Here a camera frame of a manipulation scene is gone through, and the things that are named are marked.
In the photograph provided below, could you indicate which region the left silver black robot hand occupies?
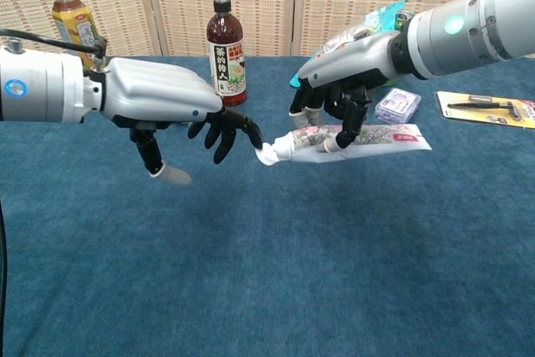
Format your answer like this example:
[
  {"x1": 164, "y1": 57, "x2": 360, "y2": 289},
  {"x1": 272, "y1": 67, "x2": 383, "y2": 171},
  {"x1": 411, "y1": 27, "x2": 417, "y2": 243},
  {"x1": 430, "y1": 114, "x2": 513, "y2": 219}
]
[{"x1": 83, "y1": 57, "x2": 265, "y2": 186}]

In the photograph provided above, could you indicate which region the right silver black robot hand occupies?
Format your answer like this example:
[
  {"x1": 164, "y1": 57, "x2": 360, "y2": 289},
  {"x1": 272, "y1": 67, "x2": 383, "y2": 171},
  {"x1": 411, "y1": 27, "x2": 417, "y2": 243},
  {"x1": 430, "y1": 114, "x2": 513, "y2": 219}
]
[{"x1": 288, "y1": 30, "x2": 413, "y2": 153}]

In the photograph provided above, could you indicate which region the white floral toothpaste tube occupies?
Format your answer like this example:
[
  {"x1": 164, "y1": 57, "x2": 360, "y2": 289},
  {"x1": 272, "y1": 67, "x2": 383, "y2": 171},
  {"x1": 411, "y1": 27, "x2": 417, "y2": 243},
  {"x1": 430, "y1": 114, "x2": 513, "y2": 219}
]
[{"x1": 254, "y1": 123, "x2": 433, "y2": 166}]

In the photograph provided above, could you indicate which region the dark glass sauce bottle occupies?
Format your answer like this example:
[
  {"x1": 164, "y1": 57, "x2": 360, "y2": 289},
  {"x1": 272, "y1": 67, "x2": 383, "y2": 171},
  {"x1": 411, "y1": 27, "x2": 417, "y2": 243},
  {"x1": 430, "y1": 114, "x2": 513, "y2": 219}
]
[{"x1": 206, "y1": 0, "x2": 247, "y2": 108}]

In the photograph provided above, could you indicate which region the yellow tea bottle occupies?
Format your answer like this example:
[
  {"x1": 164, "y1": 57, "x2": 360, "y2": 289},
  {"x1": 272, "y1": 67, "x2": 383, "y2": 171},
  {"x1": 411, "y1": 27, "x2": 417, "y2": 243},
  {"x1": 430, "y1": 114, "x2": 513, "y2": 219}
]
[{"x1": 48, "y1": 0, "x2": 104, "y2": 69}]

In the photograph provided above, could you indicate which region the teal snack bag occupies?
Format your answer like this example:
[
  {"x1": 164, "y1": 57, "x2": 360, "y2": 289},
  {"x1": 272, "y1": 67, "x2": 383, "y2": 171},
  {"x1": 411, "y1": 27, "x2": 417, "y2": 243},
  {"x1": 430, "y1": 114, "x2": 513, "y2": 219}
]
[{"x1": 290, "y1": 0, "x2": 413, "y2": 90}]

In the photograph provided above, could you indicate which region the small clear plastic box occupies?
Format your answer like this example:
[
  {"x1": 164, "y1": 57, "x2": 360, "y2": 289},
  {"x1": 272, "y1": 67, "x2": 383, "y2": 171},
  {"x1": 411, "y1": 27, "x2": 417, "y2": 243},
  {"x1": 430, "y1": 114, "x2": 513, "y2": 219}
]
[{"x1": 374, "y1": 88, "x2": 422, "y2": 125}]

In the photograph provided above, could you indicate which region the razor in yellow blister pack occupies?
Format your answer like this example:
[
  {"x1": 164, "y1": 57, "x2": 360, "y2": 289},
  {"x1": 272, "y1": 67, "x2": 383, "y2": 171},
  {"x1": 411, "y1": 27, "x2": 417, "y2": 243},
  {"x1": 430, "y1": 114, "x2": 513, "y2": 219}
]
[{"x1": 435, "y1": 89, "x2": 535, "y2": 131}]

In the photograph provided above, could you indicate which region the blue felt table cover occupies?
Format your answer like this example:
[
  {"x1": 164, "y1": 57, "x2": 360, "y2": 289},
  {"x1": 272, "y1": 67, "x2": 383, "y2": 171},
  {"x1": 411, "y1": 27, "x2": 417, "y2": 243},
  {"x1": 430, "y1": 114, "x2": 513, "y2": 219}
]
[{"x1": 0, "y1": 54, "x2": 535, "y2": 357}]

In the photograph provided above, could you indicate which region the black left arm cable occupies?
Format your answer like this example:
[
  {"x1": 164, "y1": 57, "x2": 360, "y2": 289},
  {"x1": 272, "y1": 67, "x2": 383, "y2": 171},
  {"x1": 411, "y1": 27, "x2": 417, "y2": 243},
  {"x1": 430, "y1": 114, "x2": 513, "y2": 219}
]
[{"x1": 0, "y1": 28, "x2": 109, "y2": 70}]

